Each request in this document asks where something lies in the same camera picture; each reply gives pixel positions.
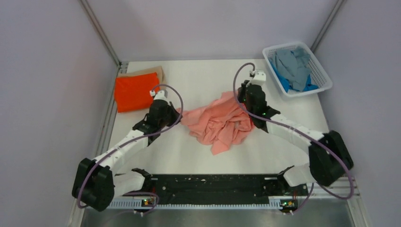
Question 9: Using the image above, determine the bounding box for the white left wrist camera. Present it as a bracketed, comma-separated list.
[149, 89, 168, 102]

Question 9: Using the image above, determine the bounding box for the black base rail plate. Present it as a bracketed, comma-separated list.
[139, 174, 308, 205]

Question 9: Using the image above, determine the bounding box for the aluminium frame post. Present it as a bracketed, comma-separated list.
[78, 0, 121, 67]
[310, 0, 347, 52]

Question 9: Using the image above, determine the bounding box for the white plastic basket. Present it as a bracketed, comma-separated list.
[262, 42, 333, 99]

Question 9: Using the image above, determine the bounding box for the left aluminium frame post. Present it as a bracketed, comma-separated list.
[78, 0, 121, 67]

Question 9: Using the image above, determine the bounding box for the right aluminium frame post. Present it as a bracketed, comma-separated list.
[310, 0, 347, 52]

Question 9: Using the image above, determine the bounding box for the blue t shirt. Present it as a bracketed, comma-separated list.
[269, 60, 319, 93]

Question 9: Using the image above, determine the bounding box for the pink t shirt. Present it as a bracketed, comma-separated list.
[181, 91, 255, 155]

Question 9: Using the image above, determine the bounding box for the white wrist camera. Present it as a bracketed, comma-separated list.
[249, 70, 267, 86]
[149, 89, 168, 102]

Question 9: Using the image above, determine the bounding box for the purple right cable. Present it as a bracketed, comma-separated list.
[232, 62, 355, 200]

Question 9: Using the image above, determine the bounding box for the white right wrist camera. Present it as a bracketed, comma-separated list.
[249, 70, 267, 86]

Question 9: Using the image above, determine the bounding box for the beige folded t shirt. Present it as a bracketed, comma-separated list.
[117, 66, 167, 84]

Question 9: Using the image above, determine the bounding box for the grey t shirt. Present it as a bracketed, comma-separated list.
[271, 47, 311, 91]

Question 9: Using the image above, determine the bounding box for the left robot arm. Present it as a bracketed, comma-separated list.
[71, 99, 181, 211]

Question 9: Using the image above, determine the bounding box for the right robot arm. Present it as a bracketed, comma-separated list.
[237, 80, 354, 195]

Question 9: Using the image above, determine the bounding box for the orange folded t shirt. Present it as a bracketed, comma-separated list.
[114, 72, 159, 113]

